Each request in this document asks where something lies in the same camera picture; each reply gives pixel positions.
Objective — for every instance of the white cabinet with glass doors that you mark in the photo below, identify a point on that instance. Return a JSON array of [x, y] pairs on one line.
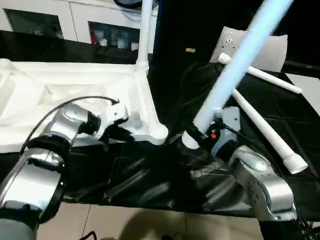
[[60, 20]]

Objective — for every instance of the white plastic table top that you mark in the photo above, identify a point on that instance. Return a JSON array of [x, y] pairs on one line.
[[50, 85]]

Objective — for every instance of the black work mat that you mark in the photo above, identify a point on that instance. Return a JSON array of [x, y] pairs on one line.
[[165, 180]]

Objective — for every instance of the white plastic bag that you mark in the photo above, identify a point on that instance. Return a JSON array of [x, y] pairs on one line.
[[270, 50]]

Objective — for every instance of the small brown block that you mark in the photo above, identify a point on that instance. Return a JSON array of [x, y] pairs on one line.
[[190, 50]]

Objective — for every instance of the small white jar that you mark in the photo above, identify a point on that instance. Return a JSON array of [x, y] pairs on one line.
[[134, 46]]

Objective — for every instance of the dark round object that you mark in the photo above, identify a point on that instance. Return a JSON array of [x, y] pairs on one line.
[[129, 2]]

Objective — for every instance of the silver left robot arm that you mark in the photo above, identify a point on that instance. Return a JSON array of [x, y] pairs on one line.
[[45, 150]]

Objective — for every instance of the flat white board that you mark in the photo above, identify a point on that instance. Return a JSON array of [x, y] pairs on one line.
[[310, 87]]

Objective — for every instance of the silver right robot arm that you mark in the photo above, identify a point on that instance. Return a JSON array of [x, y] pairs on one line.
[[260, 180]]

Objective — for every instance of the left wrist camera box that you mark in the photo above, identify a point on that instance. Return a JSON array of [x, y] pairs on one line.
[[114, 120]]

